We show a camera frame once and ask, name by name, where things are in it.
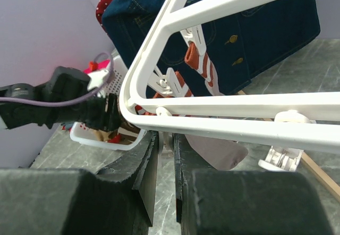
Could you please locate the wooden clothes rack frame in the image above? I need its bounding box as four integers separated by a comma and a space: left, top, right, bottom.
237, 90, 340, 204

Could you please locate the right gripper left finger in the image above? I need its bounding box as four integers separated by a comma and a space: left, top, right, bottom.
1, 131, 159, 234

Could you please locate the dark blue denim garment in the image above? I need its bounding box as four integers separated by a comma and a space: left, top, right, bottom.
102, 0, 320, 96

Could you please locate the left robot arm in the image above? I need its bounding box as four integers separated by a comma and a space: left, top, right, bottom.
1, 66, 122, 132

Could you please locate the pink folded cloth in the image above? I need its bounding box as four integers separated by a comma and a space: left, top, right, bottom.
83, 60, 110, 74

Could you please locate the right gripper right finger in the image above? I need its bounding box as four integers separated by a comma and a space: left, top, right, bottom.
174, 134, 333, 234

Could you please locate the red white striped sock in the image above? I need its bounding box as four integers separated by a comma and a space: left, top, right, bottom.
134, 105, 155, 115

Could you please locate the white laundry basket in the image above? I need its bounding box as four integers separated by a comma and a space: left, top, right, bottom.
70, 55, 146, 151

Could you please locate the white plastic clip hanger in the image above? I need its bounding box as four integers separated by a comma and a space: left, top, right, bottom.
118, 0, 340, 172

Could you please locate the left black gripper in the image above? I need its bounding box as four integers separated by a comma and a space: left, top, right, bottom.
77, 94, 121, 132

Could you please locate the tan stocking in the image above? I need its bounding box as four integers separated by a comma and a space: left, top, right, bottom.
92, 130, 112, 142

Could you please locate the beige striped-cuff sock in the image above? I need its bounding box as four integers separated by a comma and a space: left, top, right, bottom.
148, 70, 249, 171
184, 42, 224, 96

